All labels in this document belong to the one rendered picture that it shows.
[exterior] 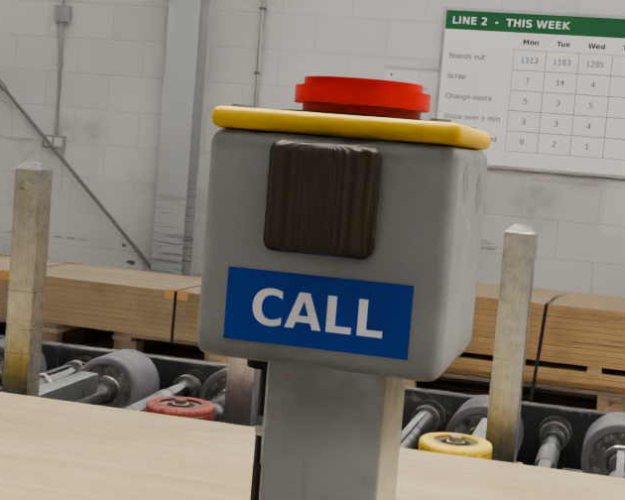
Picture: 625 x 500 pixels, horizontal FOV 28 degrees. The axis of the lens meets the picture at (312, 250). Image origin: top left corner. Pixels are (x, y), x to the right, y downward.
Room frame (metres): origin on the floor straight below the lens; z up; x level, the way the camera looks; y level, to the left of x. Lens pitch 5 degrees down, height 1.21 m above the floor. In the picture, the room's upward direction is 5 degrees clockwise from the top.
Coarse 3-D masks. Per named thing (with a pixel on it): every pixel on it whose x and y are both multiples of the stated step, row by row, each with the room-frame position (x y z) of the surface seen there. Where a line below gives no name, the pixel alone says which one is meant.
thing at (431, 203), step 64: (256, 128) 0.34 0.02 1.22; (320, 128) 0.34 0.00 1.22; (384, 128) 0.33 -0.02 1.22; (448, 128) 0.33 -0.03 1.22; (256, 192) 0.34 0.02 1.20; (384, 192) 0.33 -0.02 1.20; (448, 192) 0.33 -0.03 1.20; (256, 256) 0.34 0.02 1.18; (320, 256) 0.34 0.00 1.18; (384, 256) 0.33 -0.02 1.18; (448, 256) 0.33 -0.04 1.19; (448, 320) 0.34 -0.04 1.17
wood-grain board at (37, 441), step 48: (0, 432) 1.24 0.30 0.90; (48, 432) 1.25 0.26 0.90; (96, 432) 1.27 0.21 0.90; (144, 432) 1.29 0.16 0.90; (192, 432) 1.30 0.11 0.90; (240, 432) 1.32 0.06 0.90; (0, 480) 1.07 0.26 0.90; (48, 480) 1.08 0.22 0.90; (96, 480) 1.09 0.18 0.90; (144, 480) 1.10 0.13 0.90; (192, 480) 1.12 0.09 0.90; (240, 480) 1.13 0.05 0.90; (432, 480) 1.18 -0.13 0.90; (480, 480) 1.20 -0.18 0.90; (528, 480) 1.21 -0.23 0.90; (576, 480) 1.23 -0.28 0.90; (624, 480) 1.24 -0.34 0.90
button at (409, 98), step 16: (320, 80) 0.36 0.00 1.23; (336, 80) 0.35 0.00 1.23; (352, 80) 0.35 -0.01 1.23; (368, 80) 0.35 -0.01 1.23; (384, 80) 0.35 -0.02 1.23; (304, 96) 0.36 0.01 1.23; (320, 96) 0.35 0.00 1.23; (336, 96) 0.35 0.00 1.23; (352, 96) 0.35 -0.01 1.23; (368, 96) 0.35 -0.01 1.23; (384, 96) 0.35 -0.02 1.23; (400, 96) 0.35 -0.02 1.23; (416, 96) 0.36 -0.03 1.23; (352, 112) 0.35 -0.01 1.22; (368, 112) 0.35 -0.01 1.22; (384, 112) 0.35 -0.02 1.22; (400, 112) 0.36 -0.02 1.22; (416, 112) 0.36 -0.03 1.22
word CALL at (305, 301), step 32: (256, 288) 0.34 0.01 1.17; (288, 288) 0.34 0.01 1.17; (320, 288) 0.34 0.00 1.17; (352, 288) 0.33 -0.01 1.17; (384, 288) 0.33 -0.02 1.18; (224, 320) 0.34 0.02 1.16; (256, 320) 0.34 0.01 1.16; (288, 320) 0.34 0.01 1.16; (320, 320) 0.34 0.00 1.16; (352, 320) 0.33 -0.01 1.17; (384, 320) 0.33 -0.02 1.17; (352, 352) 0.33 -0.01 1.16; (384, 352) 0.33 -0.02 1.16
